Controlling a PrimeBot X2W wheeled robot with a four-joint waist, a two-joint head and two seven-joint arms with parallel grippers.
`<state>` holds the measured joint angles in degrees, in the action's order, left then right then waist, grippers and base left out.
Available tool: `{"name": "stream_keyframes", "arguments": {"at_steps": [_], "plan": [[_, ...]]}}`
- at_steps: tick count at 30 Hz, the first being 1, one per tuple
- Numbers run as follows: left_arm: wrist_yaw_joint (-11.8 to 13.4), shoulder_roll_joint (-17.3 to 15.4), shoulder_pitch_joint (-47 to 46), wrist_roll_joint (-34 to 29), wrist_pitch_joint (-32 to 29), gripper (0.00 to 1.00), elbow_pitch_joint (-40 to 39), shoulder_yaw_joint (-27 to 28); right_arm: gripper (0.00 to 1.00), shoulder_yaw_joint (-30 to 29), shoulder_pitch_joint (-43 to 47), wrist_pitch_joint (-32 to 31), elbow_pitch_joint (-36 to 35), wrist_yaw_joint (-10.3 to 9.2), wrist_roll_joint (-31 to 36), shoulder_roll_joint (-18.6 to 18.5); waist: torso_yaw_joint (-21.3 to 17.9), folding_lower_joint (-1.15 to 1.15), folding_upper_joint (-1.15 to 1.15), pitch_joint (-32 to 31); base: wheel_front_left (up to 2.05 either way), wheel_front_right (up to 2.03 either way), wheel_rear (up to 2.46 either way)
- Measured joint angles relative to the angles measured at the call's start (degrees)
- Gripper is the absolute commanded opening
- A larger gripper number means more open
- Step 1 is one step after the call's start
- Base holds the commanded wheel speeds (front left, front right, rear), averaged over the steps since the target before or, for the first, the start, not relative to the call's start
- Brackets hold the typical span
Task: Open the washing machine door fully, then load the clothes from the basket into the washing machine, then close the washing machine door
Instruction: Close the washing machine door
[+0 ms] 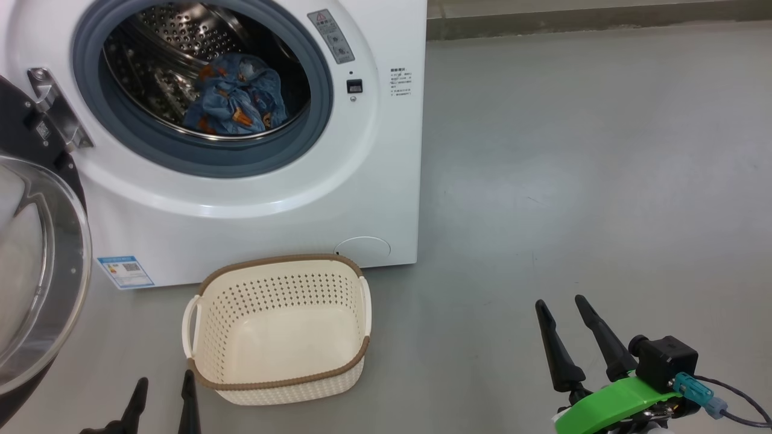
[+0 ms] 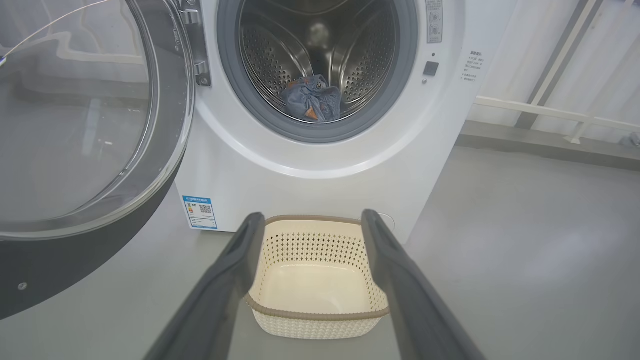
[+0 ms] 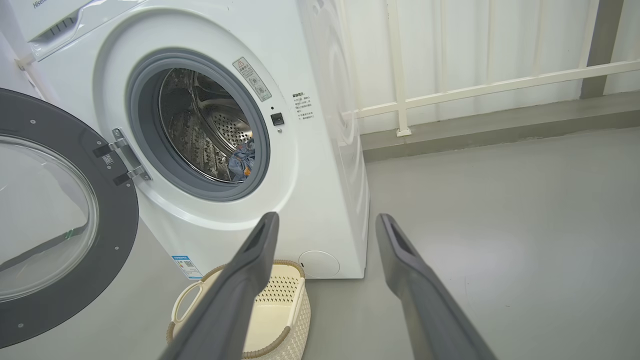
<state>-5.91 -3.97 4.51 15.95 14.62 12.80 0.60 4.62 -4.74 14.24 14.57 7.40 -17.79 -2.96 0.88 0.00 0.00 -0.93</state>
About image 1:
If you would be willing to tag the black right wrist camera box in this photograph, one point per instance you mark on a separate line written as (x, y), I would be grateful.
(666, 361)

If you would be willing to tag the small QR code sticker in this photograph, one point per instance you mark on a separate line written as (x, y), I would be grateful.
(43, 130)

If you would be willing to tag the metal door hinge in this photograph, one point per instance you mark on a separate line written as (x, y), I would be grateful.
(54, 102)

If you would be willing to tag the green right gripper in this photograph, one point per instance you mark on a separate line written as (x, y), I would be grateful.
(609, 404)

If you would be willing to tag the grey warning sticker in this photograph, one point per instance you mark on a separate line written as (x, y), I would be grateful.
(330, 36)

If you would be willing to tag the white front-load washing machine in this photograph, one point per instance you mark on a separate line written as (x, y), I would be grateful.
(374, 181)

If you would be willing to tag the black door latch socket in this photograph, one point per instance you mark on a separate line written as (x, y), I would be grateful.
(354, 85)

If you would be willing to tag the black round glass washer door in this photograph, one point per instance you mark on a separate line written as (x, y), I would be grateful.
(36, 271)

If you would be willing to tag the round white filter cover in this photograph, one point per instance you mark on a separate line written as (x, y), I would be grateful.
(365, 250)

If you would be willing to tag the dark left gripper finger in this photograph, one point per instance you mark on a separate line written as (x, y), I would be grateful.
(189, 410)
(136, 413)

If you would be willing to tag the small printed text sticker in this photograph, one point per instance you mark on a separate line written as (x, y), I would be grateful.
(401, 82)

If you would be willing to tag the blue energy label sticker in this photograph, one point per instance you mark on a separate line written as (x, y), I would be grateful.
(125, 272)

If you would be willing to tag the cream perforated laundry basket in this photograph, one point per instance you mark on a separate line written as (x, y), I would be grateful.
(277, 337)

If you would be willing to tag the blue monkey print garment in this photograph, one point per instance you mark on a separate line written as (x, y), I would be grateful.
(265, 84)
(211, 114)

